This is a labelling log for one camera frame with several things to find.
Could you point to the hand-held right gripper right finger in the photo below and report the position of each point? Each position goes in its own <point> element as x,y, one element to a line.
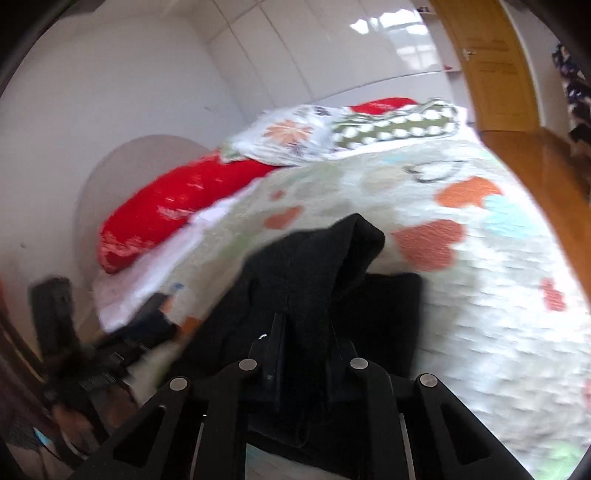
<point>374,397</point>

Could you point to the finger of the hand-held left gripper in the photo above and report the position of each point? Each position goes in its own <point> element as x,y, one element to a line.
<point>138,341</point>

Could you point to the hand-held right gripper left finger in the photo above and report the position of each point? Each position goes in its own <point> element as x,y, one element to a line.
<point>272,355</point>

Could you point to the black pants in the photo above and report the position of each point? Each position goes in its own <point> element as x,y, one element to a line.
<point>304,277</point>

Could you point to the white blanket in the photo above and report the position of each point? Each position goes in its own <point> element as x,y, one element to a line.
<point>152,272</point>

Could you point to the long red pillow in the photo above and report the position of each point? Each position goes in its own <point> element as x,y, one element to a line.
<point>180,203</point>

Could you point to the quilted patchwork bedspread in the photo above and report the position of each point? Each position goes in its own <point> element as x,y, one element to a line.
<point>485,300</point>

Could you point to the white floral pillow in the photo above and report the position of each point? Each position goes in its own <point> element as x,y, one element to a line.
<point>281,136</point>

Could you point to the green white-patterned pillow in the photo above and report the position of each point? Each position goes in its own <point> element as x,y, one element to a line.
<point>397,124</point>

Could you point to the white glossy wardrobe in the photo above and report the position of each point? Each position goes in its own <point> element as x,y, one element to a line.
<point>332,46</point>

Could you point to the wooden door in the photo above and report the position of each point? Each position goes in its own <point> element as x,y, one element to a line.
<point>494,69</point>

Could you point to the dark hanging clothes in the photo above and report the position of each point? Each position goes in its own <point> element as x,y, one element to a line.
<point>572,87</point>

